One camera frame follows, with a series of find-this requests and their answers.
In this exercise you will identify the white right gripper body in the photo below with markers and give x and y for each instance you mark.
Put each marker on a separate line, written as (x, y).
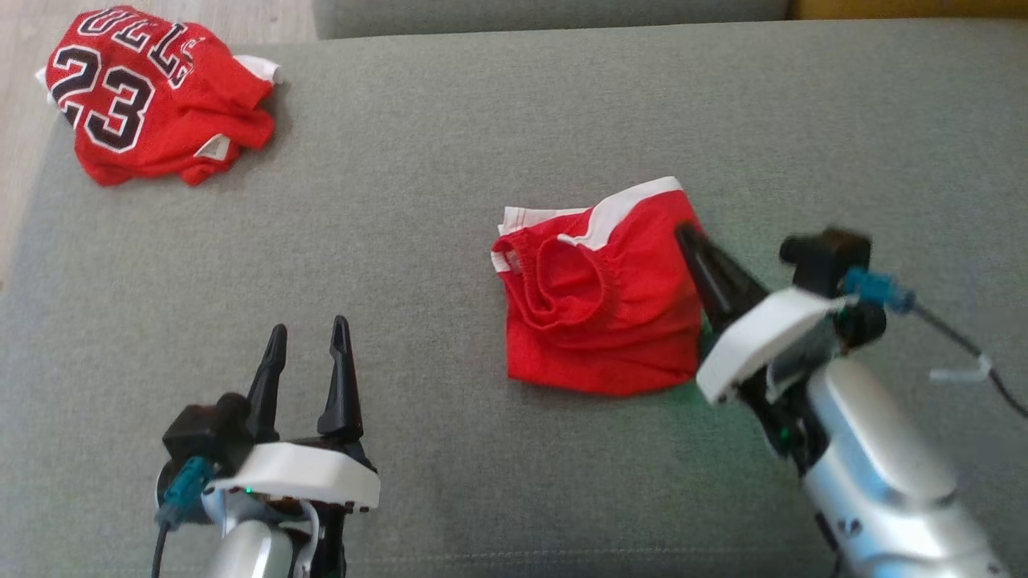
(755, 337)

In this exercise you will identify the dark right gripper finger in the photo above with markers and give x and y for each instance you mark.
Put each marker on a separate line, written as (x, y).
(711, 301)
(727, 273)

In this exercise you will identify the red number 23 jersey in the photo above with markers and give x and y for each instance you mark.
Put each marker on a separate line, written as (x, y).
(161, 104)

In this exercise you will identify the grey sofa seat cushion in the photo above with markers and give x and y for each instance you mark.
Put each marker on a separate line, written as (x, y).
(401, 281)

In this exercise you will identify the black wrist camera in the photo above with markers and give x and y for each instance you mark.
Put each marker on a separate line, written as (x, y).
(205, 433)
(823, 261)

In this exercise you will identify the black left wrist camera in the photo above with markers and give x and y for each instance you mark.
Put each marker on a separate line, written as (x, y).
(205, 433)

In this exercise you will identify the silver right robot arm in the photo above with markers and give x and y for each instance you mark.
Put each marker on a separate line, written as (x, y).
(883, 482)

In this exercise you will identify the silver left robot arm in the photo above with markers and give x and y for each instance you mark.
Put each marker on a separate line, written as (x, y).
(249, 554)

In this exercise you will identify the yellow object behind sofa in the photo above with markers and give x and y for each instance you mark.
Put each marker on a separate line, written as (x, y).
(907, 8)

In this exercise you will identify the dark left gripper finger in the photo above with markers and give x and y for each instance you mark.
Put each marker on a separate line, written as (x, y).
(267, 393)
(341, 393)

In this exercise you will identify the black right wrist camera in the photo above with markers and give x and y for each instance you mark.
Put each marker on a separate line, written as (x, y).
(823, 261)

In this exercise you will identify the grey sofa back cushion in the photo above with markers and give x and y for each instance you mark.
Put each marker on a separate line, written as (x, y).
(546, 14)

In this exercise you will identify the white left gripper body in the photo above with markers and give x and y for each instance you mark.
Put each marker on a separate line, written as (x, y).
(305, 474)

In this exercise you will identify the red white-trimmed shorts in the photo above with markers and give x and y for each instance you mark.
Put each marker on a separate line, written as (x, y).
(610, 321)

